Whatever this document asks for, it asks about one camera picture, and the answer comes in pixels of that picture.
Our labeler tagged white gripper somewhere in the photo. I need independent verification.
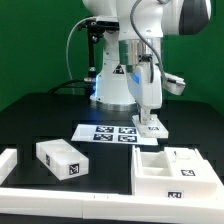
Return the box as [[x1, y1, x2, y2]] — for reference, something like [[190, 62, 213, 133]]
[[127, 64, 162, 124]]

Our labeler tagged white cabinet body box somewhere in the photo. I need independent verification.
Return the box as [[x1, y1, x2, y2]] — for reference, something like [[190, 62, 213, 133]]
[[131, 147, 219, 199]]

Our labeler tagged white door panel with tags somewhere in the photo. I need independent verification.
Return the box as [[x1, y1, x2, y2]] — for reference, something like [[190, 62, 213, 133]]
[[164, 147, 215, 182]]

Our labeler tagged white cabinet top block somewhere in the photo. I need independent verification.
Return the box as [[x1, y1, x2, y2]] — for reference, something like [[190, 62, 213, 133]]
[[36, 139, 89, 180]]

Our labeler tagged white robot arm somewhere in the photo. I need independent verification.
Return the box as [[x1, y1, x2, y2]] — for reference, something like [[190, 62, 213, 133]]
[[82, 0, 211, 125]]

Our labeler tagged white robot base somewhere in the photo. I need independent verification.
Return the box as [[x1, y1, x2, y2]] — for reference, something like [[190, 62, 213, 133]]
[[90, 33, 141, 111]]

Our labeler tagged white sheet with tags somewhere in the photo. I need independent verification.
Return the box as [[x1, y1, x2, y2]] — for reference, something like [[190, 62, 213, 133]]
[[71, 124, 158, 146]]

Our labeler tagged white obstacle fence front bar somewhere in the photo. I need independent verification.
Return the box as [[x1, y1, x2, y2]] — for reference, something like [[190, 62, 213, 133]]
[[0, 187, 224, 224]]

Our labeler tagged white obstacle fence left piece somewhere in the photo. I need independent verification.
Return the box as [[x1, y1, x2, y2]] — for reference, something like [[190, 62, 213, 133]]
[[0, 148, 17, 185]]

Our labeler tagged black cable bundle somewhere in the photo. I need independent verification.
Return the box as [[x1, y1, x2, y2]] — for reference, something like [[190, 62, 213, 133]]
[[47, 79, 98, 95]]

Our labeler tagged black camera on stand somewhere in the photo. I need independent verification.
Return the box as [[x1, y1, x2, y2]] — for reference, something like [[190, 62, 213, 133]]
[[78, 15, 119, 32]]

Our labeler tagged grey cable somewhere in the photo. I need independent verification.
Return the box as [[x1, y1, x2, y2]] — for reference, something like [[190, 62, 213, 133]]
[[65, 17, 92, 96]]

